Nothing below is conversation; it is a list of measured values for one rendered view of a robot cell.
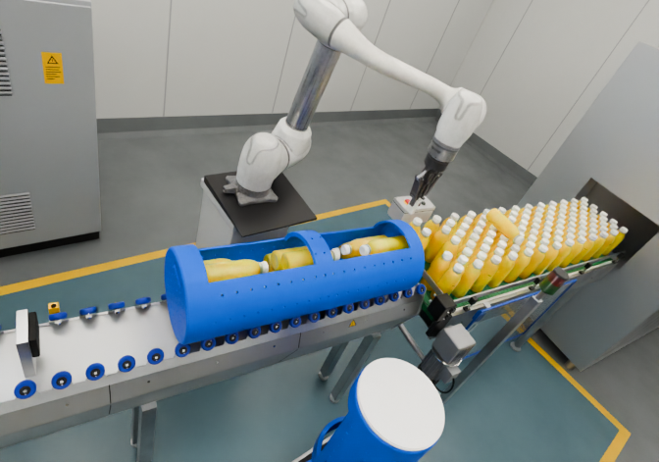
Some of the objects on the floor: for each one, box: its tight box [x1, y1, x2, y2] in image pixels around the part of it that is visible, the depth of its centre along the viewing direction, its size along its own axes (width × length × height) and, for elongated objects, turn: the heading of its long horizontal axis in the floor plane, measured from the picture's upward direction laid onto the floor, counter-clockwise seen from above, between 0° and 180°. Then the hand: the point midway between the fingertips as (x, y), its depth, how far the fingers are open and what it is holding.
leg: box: [330, 333, 381, 403], centre depth 209 cm, size 6×6×63 cm
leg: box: [319, 341, 349, 381], centre depth 217 cm, size 6×6×63 cm
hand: (413, 204), depth 143 cm, fingers closed
